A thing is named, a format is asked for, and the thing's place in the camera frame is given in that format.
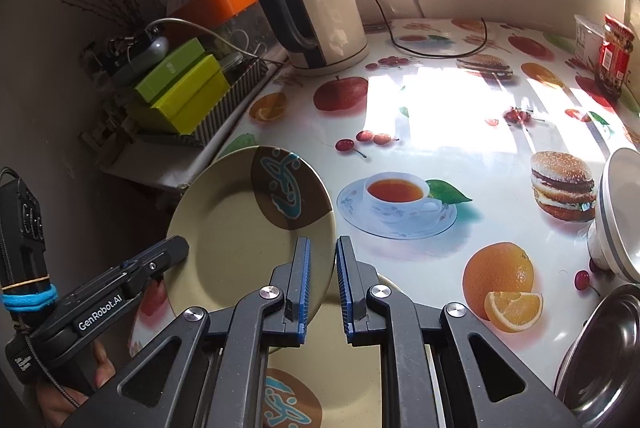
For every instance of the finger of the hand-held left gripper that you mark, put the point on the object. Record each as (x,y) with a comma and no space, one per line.
(162,255)

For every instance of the white plastic container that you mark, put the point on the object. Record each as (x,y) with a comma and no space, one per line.
(586,36)

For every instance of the red-label glass jar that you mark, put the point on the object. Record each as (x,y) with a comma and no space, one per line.
(616,58)

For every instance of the grey rounded device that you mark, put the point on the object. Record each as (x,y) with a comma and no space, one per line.
(145,56)

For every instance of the person's left hand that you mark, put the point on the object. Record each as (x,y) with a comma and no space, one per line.
(56,408)

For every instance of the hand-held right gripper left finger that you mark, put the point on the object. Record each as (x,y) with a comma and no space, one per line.
(302,293)

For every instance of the white bowl with grey stripe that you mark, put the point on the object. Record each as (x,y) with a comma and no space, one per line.
(597,248)
(622,218)

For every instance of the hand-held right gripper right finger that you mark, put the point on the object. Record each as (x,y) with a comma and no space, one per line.
(345,293)

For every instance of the orange box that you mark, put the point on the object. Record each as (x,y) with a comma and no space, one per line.
(225,1)

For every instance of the grey ribbed basket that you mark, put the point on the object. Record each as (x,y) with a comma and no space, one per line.
(240,83)

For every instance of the stainless steel bowl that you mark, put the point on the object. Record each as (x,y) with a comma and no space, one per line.
(610,358)

